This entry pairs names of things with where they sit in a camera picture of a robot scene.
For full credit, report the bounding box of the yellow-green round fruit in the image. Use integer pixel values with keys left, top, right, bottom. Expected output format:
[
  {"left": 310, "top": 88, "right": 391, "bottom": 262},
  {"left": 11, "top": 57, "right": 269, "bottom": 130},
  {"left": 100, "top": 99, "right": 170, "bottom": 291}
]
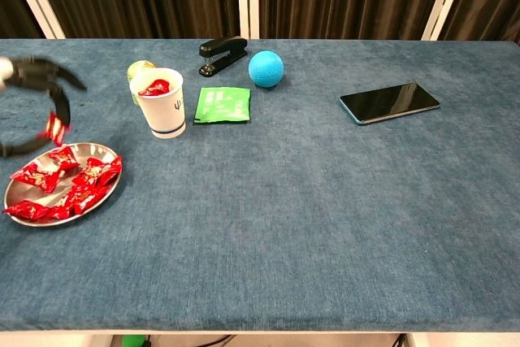
[{"left": 127, "top": 59, "right": 158, "bottom": 106}]

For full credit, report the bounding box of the round metal plate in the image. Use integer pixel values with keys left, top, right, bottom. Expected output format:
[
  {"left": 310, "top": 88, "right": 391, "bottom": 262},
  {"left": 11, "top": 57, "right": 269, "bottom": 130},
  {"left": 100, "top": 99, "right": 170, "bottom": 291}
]
[{"left": 2, "top": 142, "right": 123, "bottom": 228}]

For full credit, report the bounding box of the blue table cloth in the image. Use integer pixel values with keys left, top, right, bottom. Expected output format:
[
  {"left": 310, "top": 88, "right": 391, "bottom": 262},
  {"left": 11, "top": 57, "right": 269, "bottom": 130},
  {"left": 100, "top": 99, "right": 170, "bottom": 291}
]
[{"left": 0, "top": 39, "right": 520, "bottom": 332}]

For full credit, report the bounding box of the black smartphone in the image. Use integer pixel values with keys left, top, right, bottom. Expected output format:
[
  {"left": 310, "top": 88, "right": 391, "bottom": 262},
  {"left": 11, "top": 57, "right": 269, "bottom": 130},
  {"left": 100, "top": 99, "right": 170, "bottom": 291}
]
[{"left": 339, "top": 82, "right": 441, "bottom": 126}]

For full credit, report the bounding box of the green sachet packet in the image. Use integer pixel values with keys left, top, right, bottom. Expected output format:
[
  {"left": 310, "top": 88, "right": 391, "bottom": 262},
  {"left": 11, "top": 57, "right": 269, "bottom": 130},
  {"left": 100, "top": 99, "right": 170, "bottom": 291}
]
[{"left": 193, "top": 86, "right": 252, "bottom": 125}]

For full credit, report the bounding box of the black stapler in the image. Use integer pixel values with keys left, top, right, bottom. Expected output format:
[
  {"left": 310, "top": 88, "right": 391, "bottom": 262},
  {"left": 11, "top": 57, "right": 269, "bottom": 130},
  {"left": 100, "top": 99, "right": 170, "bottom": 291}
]
[{"left": 197, "top": 35, "right": 249, "bottom": 78}]

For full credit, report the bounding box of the blue ball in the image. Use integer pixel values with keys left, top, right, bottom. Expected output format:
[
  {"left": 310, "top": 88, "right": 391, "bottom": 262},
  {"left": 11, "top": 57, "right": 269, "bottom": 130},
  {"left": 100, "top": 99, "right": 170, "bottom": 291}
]
[{"left": 248, "top": 50, "right": 285, "bottom": 89}]

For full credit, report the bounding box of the white paper cup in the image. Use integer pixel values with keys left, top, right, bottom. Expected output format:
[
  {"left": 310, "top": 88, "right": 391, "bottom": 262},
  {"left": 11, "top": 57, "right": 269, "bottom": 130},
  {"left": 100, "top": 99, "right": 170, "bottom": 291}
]
[{"left": 128, "top": 67, "right": 187, "bottom": 139}]

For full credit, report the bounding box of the red candy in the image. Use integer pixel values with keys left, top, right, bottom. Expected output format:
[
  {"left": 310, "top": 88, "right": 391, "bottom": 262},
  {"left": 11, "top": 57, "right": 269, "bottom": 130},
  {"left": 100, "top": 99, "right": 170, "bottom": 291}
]
[
  {"left": 137, "top": 78, "right": 171, "bottom": 98},
  {"left": 2, "top": 200, "right": 50, "bottom": 222},
  {"left": 47, "top": 145, "right": 81, "bottom": 171},
  {"left": 100, "top": 154, "right": 123, "bottom": 185},
  {"left": 71, "top": 189, "right": 111, "bottom": 215},
  {"left": 11, "top": 163, "right": 61, "bottom": 194},
  {"left": 46, "top": 198, "right": 76, "bottom": 220},
  {"left": 71, "top": 158, "right": 111, "bottom": 186},
  {"left": 67, "top": 184, "right": 97, "bottom": 198},
  {"left": 36, "top": 111, "right": 72, "bottom": 147}
]

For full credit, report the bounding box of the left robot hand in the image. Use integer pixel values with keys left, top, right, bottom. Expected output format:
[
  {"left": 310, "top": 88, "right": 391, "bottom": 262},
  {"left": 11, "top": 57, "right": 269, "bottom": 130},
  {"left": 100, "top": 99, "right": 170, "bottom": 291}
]
[{"left": 0, "top": 57, "right": 89, "bottom": 158}]

